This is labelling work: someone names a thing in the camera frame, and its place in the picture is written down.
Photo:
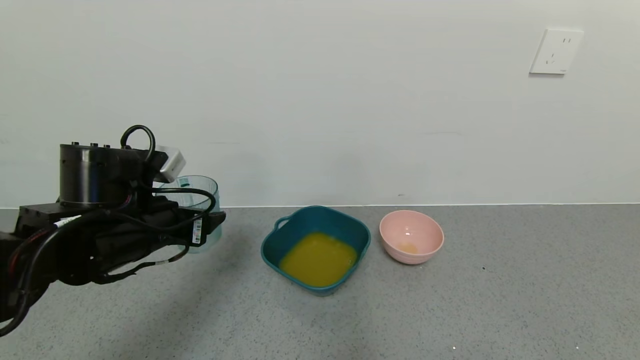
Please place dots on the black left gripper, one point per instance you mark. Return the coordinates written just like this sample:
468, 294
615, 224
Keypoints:
197, 230

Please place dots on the clear ribbed plastic cup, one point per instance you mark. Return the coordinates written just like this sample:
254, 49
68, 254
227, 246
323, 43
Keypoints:
202, 186

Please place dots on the orange yellow juice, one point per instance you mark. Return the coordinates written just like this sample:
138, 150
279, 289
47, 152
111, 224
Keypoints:
320, 260

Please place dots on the pink ribbed bowl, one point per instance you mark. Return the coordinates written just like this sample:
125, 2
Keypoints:
410, 235

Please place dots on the teal square plastic basin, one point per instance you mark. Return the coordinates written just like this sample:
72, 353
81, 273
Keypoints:
320, 220

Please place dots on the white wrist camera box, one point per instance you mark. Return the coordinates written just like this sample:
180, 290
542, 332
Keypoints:
171, 165

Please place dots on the white wall socket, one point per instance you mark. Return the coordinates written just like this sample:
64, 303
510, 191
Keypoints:
555, 51

